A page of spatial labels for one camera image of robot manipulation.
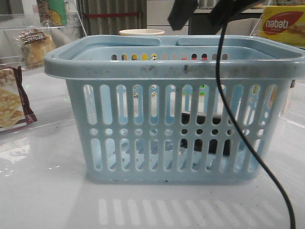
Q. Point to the yellow nabati wafer box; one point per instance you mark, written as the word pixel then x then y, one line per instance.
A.
pixel 285 24

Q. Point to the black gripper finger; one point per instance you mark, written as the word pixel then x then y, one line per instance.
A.
pixel 181 12
pixel 224 10

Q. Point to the white cabinet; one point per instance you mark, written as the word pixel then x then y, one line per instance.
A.
pixel 157 15

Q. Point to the light blue plastic basket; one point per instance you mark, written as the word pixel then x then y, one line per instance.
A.
pixel 148 108

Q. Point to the brown cracker package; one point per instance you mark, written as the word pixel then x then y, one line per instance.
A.
pixel 15 110

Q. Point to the clear acrylic right shelf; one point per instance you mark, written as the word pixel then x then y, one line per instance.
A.
pixel 294 109

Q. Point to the clear acrylic shelf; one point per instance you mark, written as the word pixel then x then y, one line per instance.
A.
pixel 294 109
pixel 29 29

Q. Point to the grey chair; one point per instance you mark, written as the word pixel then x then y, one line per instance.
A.
pixel 244 27

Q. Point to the packaged bread clear wrapper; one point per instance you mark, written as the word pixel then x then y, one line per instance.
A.
pixel 35 44

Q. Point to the green yellow cartoon package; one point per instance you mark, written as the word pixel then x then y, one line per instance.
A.
pixel 52 11

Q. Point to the clear acrylic left shelf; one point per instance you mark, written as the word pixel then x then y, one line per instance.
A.
pixel 29 29

